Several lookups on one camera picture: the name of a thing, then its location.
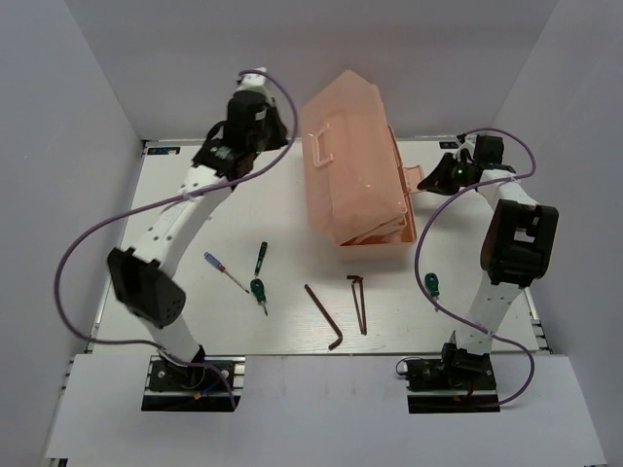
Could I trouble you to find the long brown hex key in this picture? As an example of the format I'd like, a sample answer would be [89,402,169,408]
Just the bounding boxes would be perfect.
[304,284,344,351]

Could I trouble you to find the black green slim screwdriver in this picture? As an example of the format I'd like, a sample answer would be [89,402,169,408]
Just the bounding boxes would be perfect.
[254,241,269,277]

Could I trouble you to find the green stubby screwdriver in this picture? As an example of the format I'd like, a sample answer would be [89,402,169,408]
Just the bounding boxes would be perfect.
[424,272,440,312]
[250,277,268,315]

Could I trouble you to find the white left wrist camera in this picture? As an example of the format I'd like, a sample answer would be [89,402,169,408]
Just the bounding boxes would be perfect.
[237,67,268,94]

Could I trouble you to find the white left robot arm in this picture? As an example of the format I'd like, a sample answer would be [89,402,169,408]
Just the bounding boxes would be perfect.
[107,67,292,388]

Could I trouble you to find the thick brown hex key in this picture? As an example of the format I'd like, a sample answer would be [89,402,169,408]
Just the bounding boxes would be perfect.
[347,274,367,336]

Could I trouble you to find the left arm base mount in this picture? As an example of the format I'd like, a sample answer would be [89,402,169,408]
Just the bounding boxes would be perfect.
[141,357,245,413]

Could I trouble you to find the blue red handled screwdriver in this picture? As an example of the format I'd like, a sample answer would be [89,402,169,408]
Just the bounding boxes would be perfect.
[203,252,250,294]

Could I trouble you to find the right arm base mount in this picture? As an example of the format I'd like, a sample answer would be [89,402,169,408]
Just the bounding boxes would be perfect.
[395,356,500,414]

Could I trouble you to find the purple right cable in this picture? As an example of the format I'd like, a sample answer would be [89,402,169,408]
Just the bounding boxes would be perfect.
[413,127,537,409]

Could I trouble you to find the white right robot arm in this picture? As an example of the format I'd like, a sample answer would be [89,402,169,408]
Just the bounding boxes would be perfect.
[418,129,559,388]

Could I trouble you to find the pink plastic toolbox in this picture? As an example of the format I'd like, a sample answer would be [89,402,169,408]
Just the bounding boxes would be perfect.
[300,70,423,262]

